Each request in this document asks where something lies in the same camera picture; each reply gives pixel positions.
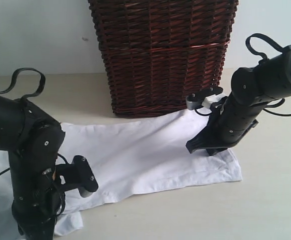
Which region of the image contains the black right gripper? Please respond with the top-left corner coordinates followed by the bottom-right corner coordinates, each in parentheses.
top-left (185, 107), bottom-right (258, 156)

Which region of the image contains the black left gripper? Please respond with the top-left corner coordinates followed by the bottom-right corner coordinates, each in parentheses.
top-left (11, 187), bottom-right (66, 240)

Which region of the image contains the white t-shirt red lettering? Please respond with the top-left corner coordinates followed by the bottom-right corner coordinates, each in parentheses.
top-left (0, 110), bottom-right (244, 238)

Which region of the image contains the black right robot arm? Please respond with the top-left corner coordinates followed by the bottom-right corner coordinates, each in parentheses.
top-left (186, 45), bottom-right (291, 156)

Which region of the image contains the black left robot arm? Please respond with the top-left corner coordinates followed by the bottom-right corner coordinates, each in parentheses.
top-left (0, 92), bottom-right (65, 240)

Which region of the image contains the dark brown wicker basket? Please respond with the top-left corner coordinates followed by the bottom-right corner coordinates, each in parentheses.
top-left (89, 0), bottom-right (239, 118)

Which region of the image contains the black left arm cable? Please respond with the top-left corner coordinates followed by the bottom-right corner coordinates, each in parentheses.
top-left (0, 67), bottom-right (69, 183)

